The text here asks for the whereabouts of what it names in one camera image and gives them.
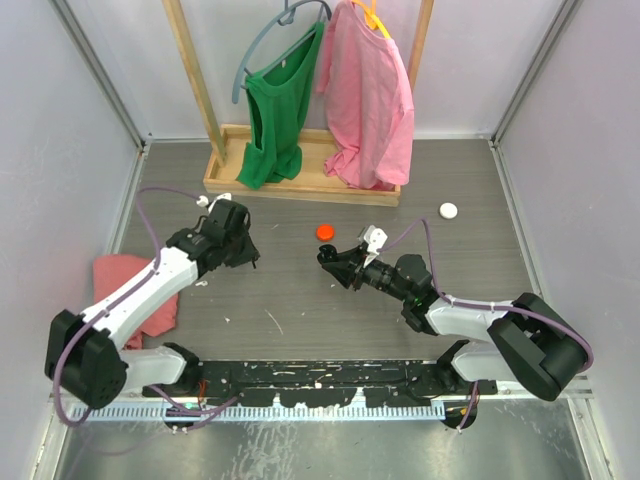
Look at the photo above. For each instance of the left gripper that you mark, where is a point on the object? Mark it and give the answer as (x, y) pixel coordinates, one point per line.
(249, 253)

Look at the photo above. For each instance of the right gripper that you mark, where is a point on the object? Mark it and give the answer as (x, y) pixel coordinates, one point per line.
(347, 267)

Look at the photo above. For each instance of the orange earbud case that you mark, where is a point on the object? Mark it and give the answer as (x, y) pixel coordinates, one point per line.
(325, 232)

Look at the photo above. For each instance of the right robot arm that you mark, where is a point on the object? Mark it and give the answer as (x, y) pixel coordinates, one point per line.
(523, 341)

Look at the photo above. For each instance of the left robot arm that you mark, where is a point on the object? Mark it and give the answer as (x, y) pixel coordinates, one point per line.
(86, 354)

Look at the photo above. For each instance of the wooden clothes rack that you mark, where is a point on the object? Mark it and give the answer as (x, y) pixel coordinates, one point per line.
(228, 143)

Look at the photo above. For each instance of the red folded cloth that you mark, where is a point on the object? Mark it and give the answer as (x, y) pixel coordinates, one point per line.
(110, 272)

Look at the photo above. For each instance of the green t-shirt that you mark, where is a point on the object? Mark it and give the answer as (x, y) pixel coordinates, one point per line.
(278, 98)

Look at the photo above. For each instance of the pink t-shirt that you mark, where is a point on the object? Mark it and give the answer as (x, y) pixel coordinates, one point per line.
(368, 104)

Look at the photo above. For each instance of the yellow hanger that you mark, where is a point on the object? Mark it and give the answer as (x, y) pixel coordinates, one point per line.
(371, 18)

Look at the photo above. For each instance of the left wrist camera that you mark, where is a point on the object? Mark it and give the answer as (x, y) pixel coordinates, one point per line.
(204, 201)

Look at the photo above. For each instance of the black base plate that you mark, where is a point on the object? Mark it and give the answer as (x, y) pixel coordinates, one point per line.
(384, 383)

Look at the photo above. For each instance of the white cable duct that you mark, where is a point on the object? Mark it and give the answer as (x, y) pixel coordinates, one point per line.
(356, 411)

